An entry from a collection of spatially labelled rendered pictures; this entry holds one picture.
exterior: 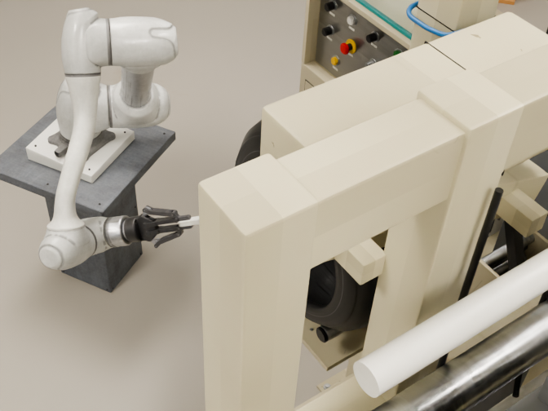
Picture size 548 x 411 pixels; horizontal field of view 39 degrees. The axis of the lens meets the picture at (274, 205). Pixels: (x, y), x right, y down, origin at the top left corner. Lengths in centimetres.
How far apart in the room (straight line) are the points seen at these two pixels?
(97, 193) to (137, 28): 79
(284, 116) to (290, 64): 328
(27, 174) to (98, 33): 87
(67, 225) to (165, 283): 123
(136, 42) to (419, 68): 100
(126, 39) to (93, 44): 9
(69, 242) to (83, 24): 60
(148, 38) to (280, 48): 253
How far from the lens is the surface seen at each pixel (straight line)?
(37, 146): 299
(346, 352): 220
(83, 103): 229
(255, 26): 491
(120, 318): 328
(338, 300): 186
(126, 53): 225
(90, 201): 282
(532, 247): 209
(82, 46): 226
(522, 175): 165
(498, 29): 162
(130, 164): 294
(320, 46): 297
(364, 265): 122
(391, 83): 142
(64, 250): 218
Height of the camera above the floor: 260
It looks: 45 degrees down
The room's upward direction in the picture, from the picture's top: 4 degrees clockwise
